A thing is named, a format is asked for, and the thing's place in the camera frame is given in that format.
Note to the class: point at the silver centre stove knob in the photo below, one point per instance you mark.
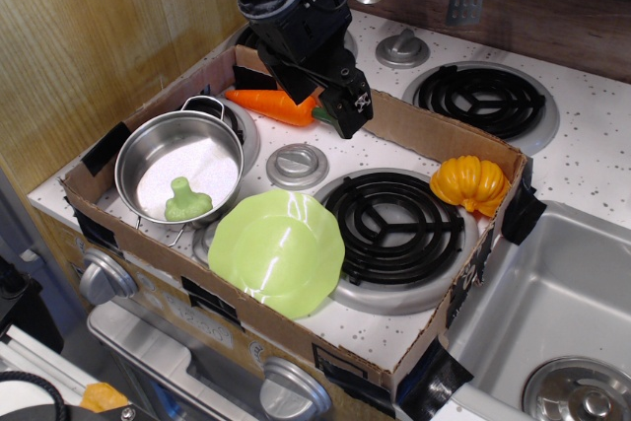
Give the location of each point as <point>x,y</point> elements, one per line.
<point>297,166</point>

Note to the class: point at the black front left burner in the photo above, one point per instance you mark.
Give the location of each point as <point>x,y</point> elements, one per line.
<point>230,118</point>

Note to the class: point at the black rear right burner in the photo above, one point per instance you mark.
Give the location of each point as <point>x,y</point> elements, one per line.
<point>499,102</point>

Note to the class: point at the silver oven knob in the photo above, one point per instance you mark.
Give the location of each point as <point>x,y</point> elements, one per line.
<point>289,393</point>
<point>104,279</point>

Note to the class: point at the silver sink drain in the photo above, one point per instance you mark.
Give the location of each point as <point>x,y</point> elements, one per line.
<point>576,388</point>

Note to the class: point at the brown cardboard fence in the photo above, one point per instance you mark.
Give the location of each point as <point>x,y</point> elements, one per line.
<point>404,132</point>

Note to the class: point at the silver oven door handle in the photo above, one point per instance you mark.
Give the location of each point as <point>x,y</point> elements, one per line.
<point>181,377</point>

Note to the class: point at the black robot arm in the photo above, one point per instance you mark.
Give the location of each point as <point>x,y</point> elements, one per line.
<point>301,42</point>

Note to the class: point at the orange sponge piece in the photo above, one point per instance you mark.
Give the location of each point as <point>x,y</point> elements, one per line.
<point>101,397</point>

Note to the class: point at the silver rear stove knob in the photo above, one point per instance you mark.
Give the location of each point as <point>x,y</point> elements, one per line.
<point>403,51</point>

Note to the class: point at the green toy broccoli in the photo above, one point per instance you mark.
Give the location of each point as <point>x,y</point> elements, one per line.
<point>186,204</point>

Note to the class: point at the black front right burner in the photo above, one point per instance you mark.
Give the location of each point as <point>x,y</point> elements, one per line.
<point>395,231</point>

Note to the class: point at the silver stove knob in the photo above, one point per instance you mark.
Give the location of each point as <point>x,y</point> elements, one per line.
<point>403,51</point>
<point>297,166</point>

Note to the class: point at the steel sink basin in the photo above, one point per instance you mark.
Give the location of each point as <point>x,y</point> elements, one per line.
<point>563,292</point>

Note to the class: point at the light green plastic plate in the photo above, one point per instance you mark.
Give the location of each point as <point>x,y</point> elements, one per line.
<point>282,248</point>

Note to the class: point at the silver left oven knob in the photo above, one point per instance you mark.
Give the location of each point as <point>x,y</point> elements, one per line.
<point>104,279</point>

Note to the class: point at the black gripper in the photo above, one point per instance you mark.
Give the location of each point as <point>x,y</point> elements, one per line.
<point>302,45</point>

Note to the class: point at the orange toy pumpkin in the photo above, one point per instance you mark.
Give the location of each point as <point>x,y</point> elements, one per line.
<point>478,186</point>

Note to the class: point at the orange toy carrot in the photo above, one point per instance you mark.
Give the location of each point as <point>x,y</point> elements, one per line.
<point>278,105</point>

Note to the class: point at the small steel pan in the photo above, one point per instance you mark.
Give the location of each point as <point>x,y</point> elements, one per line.
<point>192,142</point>

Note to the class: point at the silver right oven knob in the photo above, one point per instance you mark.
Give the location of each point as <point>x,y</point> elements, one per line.
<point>289,393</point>

